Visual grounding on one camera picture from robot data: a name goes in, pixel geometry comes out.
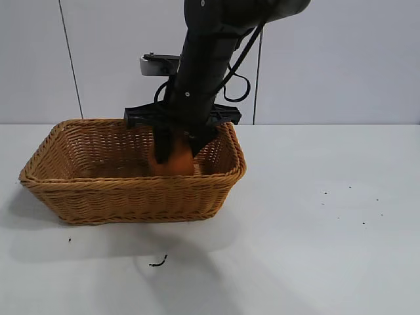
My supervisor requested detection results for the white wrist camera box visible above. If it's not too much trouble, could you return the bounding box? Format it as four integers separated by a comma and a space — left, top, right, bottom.
138, 51, 182, 77

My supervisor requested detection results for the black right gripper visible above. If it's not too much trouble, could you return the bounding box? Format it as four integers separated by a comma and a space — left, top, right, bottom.
123, 78, 243, 165

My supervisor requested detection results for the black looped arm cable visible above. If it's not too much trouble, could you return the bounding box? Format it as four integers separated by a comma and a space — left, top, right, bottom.
221, 22, 265, 103

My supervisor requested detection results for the orange fruit with knobbed top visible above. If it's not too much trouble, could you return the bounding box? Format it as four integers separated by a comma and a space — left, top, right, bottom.
147, 133, 196, 179

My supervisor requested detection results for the curved black scrap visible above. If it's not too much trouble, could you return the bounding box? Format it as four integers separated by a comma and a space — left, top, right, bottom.
148, 255, 169, 268

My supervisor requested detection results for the tan woven wicker basket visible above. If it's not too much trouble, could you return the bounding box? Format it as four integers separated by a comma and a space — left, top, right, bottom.
18, 117, 247, 226

